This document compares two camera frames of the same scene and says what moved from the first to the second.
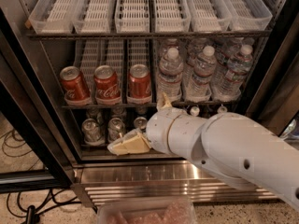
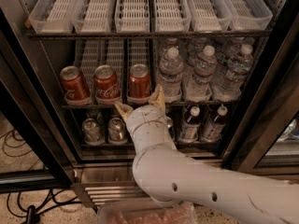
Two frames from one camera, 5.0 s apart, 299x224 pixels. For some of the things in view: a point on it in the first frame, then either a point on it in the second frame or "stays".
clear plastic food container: x=149 y=212 stays
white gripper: x=159 y=129 -> x=144 y=117
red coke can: x=139 y=88 stays
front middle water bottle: x=198 y=88 stays
